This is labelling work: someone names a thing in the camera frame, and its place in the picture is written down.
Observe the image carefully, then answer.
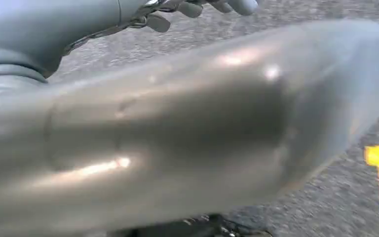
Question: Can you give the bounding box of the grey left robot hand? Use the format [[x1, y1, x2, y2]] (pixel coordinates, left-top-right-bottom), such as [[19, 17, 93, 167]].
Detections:
[[0, 0, 379, 237]]

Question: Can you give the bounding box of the black robot foot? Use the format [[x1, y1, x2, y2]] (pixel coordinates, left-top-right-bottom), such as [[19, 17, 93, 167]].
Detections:
[[106, 213, 273, 237]]

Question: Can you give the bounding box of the left robot arm sleeve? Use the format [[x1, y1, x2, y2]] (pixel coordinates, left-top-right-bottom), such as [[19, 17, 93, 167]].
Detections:
[[0, 44, 49, 100]]

